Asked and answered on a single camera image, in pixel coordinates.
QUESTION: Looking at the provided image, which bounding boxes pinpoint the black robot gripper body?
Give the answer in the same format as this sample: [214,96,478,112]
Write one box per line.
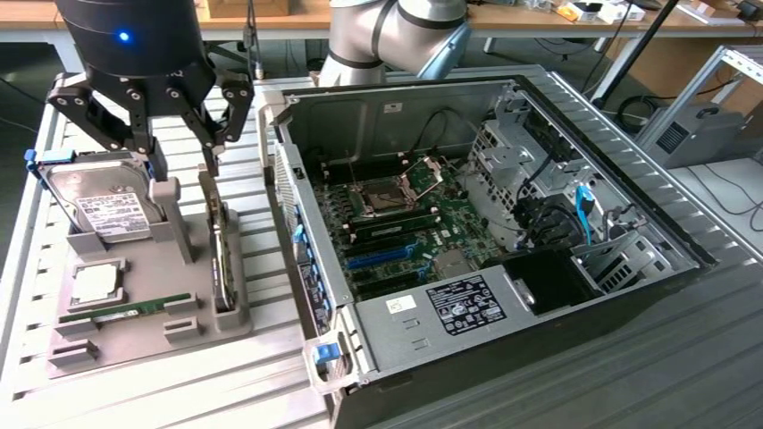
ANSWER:
[54,0,218,118]

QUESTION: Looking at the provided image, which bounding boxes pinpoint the low-profile graphics card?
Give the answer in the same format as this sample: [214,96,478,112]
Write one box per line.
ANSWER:
[197,167,241,314]

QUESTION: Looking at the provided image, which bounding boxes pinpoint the hard disk in blue carrier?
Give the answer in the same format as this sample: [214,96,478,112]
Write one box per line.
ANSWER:
[23,149,163,245]

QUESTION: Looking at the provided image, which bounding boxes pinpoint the RAM slot bank with lever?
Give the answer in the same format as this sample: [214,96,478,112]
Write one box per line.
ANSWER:
[319,154,363,187]

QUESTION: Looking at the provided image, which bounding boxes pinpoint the CPU socket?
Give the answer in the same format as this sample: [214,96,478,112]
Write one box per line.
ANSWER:
[351,178,413,220]

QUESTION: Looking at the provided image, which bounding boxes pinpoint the metal socket cover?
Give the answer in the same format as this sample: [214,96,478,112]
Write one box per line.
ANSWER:
[399,156,447,203]

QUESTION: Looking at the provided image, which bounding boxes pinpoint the installed dark RAM stick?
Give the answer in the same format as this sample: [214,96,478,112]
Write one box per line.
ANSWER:
[353,213,442,240]

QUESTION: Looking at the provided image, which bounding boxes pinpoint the RAM slot bank with stick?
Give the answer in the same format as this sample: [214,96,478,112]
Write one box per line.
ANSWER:
[349,212,443,245]

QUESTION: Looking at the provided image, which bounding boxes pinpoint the silver CPU chip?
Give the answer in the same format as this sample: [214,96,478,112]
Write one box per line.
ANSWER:
[70,263,124,307]

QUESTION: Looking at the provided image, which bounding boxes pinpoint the gray parts rack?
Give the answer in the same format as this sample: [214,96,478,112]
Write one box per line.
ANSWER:
[46,176,255,381]

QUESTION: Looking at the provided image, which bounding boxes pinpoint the blue expansion slot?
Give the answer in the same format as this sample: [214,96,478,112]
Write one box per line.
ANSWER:
[343,240,421,270]

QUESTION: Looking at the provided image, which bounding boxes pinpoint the green motherboard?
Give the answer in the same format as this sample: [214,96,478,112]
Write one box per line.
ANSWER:
[309,154,509,305]

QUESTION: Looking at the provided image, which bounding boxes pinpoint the green loose RAM stick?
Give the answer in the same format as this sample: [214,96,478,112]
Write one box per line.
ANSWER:
[58,292,197,325]

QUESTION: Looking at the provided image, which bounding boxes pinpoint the silver metal disk bay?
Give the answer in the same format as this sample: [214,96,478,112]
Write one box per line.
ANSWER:
[467,115,542,251]

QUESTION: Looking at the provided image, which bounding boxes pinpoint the long black expansion slot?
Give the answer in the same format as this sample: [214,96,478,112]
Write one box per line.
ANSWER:
[351,267,433,291]
[357,279,441,301]

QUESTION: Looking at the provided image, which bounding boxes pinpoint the silver chipset heatsink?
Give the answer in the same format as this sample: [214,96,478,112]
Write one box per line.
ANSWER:
[433,248,477,278]

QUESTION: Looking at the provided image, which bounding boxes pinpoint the wooden desk with clutter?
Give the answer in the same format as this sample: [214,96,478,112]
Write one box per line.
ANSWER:
[470,0,763,55]

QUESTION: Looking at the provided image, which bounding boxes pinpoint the gray power supply unit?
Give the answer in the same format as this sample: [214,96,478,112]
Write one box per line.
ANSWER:
[351,263,526,374]

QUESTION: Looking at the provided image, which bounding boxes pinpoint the small white box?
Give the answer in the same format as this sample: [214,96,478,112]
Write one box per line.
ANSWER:
[565,1,605,23]

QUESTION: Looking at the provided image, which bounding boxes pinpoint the black slanted pole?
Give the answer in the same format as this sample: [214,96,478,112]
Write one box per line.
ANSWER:
[590,0,681,108]

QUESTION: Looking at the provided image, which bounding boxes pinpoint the perforated silver disk bay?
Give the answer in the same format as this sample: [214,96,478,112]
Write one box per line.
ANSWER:
[569,231,663,296]

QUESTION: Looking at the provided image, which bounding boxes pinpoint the open black PC case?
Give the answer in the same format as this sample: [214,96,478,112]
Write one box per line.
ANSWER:
[255,73,717,429]

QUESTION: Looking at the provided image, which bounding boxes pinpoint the gray computer tower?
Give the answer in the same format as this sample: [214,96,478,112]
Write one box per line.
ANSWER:
[634,101,763,170]

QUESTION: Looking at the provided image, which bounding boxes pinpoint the hanging cable with plug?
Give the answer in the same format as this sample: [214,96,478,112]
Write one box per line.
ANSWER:
[241,0,267,81]

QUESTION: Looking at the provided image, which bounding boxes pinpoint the thin black cable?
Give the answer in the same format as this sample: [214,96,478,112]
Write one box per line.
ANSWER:
[417,109,477,156]

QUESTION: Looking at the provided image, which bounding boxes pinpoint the black cable bundle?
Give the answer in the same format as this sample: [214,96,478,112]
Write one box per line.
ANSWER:
[515,196,583,249]

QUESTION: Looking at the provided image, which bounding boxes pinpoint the blue flat data wire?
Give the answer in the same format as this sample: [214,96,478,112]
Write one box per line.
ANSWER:
[574,183,599,247]

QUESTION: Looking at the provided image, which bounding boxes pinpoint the aluminium profile frame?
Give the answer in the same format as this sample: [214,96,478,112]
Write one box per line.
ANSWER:
[631,43,763,148]

